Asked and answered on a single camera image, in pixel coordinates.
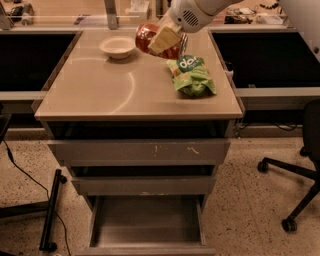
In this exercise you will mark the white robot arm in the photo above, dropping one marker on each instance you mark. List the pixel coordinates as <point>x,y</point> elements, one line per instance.
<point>304,15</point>

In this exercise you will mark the middle grey drawer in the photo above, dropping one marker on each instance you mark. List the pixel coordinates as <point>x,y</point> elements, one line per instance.
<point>180,185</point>

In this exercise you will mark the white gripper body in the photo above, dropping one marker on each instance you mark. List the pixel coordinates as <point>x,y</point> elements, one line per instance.
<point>184,17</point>

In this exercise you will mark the green chip bag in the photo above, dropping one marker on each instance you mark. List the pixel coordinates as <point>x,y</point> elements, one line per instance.
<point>190,76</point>

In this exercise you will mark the top grey drawer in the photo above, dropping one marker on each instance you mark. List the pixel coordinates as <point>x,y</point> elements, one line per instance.
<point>151,152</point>

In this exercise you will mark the grey drawer cabinet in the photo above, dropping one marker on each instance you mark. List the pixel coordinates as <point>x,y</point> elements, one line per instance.
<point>97,98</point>

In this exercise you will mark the white paper bowl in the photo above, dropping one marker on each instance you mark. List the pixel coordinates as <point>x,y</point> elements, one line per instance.
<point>117,47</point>

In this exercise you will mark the open bottom grey drawer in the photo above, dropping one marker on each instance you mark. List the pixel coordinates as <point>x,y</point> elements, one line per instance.
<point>146,226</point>

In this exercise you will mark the black stand base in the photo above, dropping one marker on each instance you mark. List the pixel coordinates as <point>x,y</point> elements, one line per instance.
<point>44,206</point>

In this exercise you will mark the red coke can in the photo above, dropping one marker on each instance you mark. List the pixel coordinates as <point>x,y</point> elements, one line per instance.
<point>142,39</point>

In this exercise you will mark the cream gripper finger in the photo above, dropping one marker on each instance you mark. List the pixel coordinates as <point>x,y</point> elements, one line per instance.
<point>165,38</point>

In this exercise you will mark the white box on shelf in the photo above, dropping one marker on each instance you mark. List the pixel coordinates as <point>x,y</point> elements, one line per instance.
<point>139,8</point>

